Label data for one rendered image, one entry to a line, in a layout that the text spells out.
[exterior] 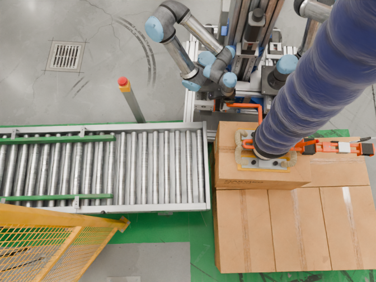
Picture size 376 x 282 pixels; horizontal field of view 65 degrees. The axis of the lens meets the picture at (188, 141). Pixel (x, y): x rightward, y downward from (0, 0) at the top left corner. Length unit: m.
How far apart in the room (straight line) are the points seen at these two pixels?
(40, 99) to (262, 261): 2.68
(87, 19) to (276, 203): 2.90
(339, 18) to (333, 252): 1.92
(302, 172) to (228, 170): 0.49
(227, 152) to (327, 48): 1.20
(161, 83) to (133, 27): 0.79
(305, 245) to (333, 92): 1.60
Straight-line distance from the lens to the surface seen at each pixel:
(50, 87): 3.55
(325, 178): 2.55
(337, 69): 0.92
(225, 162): 1.95
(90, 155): 2.50
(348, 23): 0.84
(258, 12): 1.70
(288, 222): 2.40
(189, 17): 1.68
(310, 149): 1.95
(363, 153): 2.08
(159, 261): 2.86
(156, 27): 1.57
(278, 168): 1.99
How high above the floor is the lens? 2.84
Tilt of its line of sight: 73 degrees down
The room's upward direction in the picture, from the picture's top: 3 degrees counter-clockwise
